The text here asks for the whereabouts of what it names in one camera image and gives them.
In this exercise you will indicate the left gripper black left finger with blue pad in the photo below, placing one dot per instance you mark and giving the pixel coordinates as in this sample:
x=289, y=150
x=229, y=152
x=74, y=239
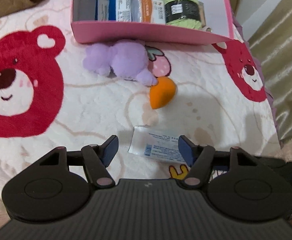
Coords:
x=60, y=183

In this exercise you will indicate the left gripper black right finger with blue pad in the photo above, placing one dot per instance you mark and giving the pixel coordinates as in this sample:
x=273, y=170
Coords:
x=236, y=183

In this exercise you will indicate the white blue wipes packet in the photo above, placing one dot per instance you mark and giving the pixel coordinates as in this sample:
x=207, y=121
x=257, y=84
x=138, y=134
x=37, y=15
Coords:
x=156, y=145

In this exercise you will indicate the orange makeup sponge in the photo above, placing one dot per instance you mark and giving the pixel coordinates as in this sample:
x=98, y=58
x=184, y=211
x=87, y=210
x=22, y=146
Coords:
x=162, y=93

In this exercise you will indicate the purple plush toy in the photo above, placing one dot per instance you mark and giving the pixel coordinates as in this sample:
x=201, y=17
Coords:
x=127, y=59

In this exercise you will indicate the blue snack packet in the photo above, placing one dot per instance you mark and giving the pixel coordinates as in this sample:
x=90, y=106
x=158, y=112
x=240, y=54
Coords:
x=113, y=10

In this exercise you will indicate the bear print bed blanket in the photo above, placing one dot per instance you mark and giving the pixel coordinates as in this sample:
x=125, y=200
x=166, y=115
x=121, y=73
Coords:
x=208, y=107

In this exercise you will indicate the beige curtain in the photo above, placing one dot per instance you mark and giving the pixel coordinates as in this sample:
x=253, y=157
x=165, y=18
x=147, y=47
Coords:
x=272, y=45

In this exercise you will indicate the pink cardboard box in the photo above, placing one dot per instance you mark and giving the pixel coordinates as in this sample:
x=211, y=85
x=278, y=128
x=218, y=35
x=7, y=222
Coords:
x=219, y=26

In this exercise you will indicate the tan small box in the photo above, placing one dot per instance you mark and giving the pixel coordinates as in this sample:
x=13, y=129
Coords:
x=202, y=14

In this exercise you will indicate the green yarn ball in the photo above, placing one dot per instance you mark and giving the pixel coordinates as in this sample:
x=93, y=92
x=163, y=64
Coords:
x=183, y=13

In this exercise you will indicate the orange white floss box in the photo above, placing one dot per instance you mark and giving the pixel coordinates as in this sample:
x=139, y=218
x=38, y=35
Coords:
x=151, y=11

